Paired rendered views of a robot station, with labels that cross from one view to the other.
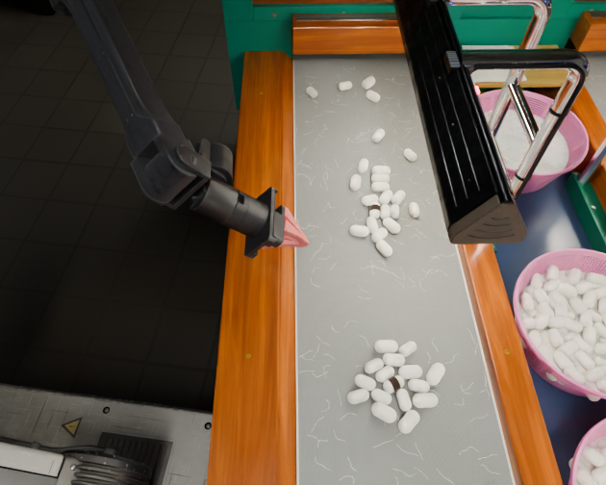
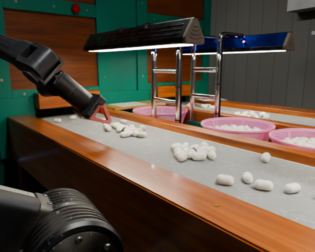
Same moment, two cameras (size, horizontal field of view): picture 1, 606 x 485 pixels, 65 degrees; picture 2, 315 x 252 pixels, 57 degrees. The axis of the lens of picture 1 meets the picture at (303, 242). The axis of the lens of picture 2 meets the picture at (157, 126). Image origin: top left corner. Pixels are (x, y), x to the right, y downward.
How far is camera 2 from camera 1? 0.71 m
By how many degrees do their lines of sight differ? 53
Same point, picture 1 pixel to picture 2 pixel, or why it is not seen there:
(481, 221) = (191, 27)
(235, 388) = (120, 166)
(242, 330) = (101, 155)
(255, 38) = (13, 108)
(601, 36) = (162, 91)
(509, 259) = not seen: hidden behind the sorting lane
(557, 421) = not seen: hidden behind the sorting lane
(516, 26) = (132, 93)
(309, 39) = (47, 100)
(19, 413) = not seen: outside the picture
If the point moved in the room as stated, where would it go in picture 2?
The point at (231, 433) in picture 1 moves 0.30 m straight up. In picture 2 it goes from (136, 174) to (134, 18)
